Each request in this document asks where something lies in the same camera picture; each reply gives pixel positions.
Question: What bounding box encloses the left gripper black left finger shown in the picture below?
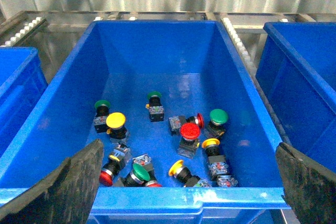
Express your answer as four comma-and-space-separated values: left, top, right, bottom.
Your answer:
1, 139, 103, 223

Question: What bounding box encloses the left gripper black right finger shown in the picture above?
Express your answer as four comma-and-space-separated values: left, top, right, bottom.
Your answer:
275, 142, 335, 223

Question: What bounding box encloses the red button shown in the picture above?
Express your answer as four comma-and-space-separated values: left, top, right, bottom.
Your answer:
99, 144, 131, 187
177, 123, 201, 159
168, 113, 205, 136

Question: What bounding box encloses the yellow button front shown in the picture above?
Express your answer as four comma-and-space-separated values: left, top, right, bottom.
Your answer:
168, 159, 212, 188

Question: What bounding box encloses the yellow button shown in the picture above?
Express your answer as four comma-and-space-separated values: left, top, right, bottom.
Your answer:
106, 112, 129, 144
202, 138, 229, 181
168, 159, 212, 188

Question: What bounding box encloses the blue bin with buttons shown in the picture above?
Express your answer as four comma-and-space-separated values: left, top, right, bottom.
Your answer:
1, 21, 286, 223

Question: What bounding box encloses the green button front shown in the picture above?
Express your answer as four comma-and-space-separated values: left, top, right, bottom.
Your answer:
113, 163, 150, 187

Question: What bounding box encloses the green button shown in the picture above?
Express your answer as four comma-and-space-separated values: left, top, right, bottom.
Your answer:
113, 163, 150, 187
93, 100, 110, 133
146, 91, 164, 122
204, 109, 229, 140

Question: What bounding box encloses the loose clear contact block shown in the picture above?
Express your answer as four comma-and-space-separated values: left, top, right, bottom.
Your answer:
216, 175, 238, 188

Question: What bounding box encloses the red button front edge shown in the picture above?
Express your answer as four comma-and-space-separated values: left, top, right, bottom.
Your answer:
144, 180, 162, 187

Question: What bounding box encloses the yellow button left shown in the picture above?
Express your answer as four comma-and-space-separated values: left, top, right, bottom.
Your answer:
106, 112, 129, 144

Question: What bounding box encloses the yellow button right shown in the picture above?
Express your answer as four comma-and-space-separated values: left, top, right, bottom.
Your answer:
202, 138, 229, 181

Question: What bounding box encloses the green button back left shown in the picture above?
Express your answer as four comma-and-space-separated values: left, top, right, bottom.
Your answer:
93, 100, 110, 133

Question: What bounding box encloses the green button right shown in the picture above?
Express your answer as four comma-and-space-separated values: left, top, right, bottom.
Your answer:
204, 109, 229, 140

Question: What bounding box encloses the blue empty middle bin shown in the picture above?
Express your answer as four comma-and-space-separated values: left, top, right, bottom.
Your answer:
256, 22, 335, 170

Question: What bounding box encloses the green button back centre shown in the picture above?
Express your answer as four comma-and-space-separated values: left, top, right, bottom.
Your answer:
146, 91, 164, 122

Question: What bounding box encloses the blue bin far left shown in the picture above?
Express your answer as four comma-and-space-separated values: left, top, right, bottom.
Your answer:
1, 47, 48, 154

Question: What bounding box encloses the metal roller rack frame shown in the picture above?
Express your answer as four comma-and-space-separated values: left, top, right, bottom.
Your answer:
0, 10, 336, 83

